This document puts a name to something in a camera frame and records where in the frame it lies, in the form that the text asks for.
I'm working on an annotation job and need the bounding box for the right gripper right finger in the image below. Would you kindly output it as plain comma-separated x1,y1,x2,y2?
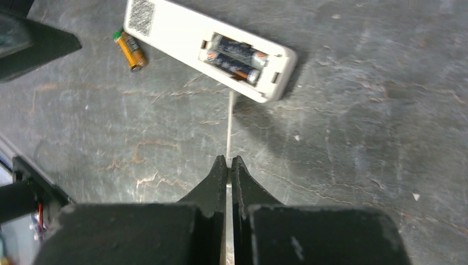
231,156,411,264

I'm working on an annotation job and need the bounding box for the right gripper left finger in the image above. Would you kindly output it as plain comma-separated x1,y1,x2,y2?
34,156,227,264

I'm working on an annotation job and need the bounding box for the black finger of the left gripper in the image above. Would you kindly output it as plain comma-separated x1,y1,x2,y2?
1,11,82,82

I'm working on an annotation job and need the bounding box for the white battery cover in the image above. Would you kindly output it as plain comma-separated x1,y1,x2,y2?
225,90,236,264

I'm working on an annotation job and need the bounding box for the white remote control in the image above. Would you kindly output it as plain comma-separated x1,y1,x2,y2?
124,1,297,103

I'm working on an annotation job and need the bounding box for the dark blue battery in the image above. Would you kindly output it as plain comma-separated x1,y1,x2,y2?
209,34,269,68
204,50,260,86

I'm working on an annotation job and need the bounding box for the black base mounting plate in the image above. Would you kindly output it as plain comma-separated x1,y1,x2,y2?
1,156,75,235

